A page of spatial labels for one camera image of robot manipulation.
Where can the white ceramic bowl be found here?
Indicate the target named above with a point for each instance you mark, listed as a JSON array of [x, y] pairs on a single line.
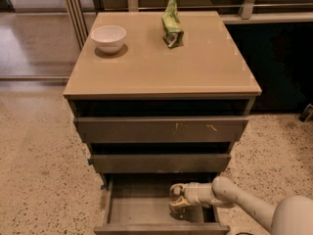
[[109, 38]]

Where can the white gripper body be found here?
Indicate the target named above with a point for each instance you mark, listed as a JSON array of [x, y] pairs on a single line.
[[193, 194]]

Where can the open bottom drawer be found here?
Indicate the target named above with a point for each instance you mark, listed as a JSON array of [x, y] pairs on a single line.
[[138, 204]]

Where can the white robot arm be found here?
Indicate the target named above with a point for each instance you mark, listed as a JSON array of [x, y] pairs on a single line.
[[292, 216]]

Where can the middle drawer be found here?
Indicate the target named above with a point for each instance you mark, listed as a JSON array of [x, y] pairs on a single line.
[[177, 163]]

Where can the top drawer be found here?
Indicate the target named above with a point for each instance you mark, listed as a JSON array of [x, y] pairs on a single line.
[[160, 129]]

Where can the dark object on floor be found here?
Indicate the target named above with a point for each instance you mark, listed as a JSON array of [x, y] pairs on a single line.
[[307, 113]]

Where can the green chip bag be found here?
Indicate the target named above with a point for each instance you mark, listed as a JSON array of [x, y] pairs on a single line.
[[172, 30]]

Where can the grey drawer cabinet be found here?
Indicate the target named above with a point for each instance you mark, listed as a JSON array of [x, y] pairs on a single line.
[[206, 76]]

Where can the metal railing frame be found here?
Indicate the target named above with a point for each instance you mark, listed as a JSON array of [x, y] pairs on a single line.
[[231, 11]]

